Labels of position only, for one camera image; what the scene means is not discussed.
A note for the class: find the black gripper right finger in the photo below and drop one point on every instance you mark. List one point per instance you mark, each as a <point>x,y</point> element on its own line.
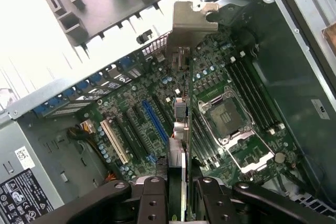
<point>215,205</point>

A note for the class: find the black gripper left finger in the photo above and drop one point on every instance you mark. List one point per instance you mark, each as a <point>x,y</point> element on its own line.
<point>152,203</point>

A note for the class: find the black expansion slot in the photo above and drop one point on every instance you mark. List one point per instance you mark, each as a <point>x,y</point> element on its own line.
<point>143,132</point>
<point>132,142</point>

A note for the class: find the white expansion slot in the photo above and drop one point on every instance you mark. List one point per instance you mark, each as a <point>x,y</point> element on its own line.
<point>114,140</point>

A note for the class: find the blue expansion slot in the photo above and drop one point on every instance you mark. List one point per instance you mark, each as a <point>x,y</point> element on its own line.
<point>155,121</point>

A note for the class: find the black RAM slot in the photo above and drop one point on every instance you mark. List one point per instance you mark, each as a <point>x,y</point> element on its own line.
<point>245,98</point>
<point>256,92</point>
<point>262,89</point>
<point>251,95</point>

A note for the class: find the metal socket cover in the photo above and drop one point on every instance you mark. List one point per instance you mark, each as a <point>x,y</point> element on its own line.
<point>252,155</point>

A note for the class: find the silver coin battery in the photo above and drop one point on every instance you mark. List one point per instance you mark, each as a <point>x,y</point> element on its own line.
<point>279,158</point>

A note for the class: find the CPU socket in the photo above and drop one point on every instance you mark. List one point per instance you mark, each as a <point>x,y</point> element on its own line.
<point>225,116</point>

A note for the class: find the perforated metal disk bay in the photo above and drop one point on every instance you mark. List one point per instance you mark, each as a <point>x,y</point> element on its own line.
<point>309,200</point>

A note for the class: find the green motherboard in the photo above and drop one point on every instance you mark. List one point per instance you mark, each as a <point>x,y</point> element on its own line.
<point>147,98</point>

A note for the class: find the grey power supply unit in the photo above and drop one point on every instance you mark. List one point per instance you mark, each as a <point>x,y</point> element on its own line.
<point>31,182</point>

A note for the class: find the open black PC case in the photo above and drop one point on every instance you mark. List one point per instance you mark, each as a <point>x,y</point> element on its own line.
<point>288,51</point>

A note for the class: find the grey parts rack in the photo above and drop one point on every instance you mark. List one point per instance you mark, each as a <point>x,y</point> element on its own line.
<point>105,6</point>

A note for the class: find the beige corner fixture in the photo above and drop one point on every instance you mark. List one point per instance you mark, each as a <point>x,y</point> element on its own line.
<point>329,31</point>

